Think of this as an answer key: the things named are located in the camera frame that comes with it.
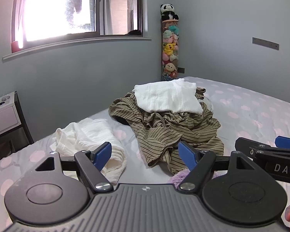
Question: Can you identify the white muslin shirt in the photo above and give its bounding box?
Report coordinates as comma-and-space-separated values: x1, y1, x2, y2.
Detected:
50, 118, 127, 184

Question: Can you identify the purple fluffy fabric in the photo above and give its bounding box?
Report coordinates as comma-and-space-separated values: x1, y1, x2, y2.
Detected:
168, 169, 222, 188

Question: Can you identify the olive striped garment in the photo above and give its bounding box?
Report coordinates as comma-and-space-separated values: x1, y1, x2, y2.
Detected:
108, 92, 224, 174

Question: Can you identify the white folded muslin cloth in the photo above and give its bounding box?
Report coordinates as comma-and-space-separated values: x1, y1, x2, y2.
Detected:
132, 78, 203, 115

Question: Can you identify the white bedside table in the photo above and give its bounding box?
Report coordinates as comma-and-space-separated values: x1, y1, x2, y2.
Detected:
0, 91, 34, 160

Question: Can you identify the plush toy storage tube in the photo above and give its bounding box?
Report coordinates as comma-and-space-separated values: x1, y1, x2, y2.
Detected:
161, 19, 179, 81

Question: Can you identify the black wall socket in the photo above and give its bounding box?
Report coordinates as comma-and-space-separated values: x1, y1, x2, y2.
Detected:
177, 68, 185, 74

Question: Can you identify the grey wall plate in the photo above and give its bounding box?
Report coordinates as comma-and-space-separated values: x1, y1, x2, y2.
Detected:
252, 37, 279, 50

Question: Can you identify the window with frame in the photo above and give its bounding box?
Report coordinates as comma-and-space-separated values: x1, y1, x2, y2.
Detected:
2, 0, 150, 62

